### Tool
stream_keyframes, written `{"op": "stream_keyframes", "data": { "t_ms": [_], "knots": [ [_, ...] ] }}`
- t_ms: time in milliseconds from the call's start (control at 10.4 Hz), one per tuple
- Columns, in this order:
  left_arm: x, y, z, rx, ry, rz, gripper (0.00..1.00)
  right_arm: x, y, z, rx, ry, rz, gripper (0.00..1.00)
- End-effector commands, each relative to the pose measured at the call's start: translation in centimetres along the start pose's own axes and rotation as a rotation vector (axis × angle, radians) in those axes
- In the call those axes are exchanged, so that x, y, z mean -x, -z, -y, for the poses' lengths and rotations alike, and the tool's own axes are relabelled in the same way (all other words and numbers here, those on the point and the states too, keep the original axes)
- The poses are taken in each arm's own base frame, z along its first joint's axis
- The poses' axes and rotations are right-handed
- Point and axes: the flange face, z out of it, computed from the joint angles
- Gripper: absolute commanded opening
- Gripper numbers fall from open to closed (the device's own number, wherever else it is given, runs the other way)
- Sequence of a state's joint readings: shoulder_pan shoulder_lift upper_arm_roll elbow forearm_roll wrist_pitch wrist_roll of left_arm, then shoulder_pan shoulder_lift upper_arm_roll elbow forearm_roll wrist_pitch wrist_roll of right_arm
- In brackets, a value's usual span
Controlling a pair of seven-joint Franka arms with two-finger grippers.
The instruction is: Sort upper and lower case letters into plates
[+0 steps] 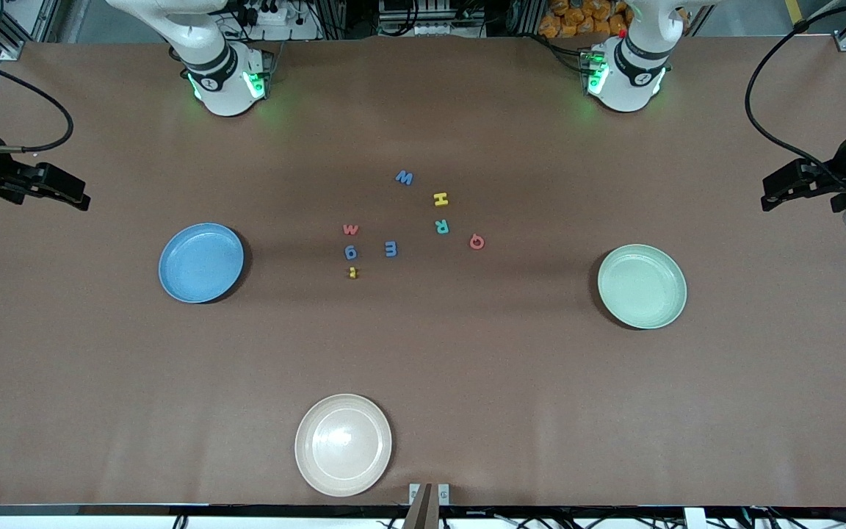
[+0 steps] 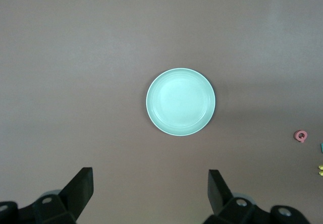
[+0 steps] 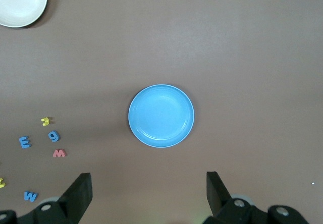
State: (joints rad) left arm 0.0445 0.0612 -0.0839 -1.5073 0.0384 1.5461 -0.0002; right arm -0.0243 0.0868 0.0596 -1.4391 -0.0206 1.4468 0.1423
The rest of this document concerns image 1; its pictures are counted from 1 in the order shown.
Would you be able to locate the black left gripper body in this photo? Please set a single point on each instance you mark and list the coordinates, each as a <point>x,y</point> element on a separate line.
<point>839,178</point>

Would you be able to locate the blue lowercase g letter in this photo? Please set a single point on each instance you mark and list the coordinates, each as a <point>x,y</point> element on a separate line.
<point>350,250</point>

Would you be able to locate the red capital Q letter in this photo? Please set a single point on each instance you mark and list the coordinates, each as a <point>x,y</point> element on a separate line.
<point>471,242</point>

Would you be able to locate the blue capital W letter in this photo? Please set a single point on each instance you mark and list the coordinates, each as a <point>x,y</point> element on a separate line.
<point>404,178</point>

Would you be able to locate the teal capital R letter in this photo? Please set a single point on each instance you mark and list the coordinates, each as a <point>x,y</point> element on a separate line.
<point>446,226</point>

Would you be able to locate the yellow capital H letter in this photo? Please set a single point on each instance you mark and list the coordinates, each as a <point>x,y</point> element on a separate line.
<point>440,199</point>

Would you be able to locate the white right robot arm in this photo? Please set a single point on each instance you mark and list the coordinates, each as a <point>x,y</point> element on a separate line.
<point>225,88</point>

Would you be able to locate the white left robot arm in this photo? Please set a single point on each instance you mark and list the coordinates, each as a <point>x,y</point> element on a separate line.
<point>632,81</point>

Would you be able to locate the blue plate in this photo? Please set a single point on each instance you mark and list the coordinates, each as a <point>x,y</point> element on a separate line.
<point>199,264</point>

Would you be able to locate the pale green plate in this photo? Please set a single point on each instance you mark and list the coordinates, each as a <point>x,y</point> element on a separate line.
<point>642,286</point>

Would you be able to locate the orange packaged goods pile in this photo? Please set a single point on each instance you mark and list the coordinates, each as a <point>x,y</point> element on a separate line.
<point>577,18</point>

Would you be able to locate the white power strip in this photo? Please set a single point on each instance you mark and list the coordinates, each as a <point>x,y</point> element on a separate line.
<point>283,33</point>

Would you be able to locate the blue lowercase m letter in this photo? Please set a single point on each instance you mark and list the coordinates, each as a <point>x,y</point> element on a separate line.
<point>396,250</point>

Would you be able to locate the beige plate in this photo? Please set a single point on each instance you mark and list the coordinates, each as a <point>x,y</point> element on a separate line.
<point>342,444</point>

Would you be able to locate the grey equipment rack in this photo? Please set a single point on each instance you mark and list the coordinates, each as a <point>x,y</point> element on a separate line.
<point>430,15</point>

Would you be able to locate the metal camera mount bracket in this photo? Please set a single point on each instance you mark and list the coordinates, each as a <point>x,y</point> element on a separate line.
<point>423,507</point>

